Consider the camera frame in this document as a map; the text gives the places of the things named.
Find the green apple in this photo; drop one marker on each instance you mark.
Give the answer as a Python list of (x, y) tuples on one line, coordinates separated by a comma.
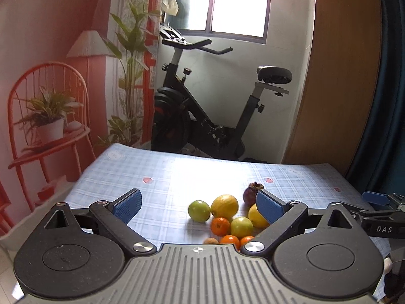
[(199, 211), (241, 227)]

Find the orange mandarin right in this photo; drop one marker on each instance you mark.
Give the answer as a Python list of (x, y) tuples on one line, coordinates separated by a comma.
[(245, 240)]

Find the window with dark frame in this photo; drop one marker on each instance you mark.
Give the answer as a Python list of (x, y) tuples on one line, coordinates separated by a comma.
[(243, 20)]

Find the dark purple mangosteen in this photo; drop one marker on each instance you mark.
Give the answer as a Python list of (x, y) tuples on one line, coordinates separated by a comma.
[(250, 193)]

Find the large yellow lemon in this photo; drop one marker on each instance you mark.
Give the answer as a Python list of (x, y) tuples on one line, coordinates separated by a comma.
[(224, 206)]

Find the small brown fruit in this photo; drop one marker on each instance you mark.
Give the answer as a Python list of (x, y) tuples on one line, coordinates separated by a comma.
[(211, 240)]

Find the wooden wardrobe panel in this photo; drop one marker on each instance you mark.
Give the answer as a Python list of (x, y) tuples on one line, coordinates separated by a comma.
[(340, 83)]

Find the green apple near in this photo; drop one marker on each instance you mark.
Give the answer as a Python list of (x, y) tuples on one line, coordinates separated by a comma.
[(241, 227)]

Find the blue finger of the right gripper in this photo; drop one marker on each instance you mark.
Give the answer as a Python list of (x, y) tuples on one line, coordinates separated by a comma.
[(376, 198)]

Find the orange mandarin front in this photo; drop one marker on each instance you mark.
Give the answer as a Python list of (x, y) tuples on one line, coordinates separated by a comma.
[(231, 239)]

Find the dark teal curtain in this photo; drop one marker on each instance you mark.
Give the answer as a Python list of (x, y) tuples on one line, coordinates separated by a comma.
[(378, 164)]

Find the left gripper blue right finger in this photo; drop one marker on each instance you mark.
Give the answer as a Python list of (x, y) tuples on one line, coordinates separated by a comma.
[(285, 219)]

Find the green apple far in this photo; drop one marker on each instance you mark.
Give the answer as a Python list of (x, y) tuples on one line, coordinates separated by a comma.
[(199, 211)]

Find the small orange mandarin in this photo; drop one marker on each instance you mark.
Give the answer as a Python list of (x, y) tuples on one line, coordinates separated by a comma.
[(220, 226)]

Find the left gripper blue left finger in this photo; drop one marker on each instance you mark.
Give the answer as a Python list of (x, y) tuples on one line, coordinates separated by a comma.
[(112, 220)]

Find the blue plaid tablecloth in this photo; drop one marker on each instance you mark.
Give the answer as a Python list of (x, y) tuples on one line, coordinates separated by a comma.
[(169, 183)]

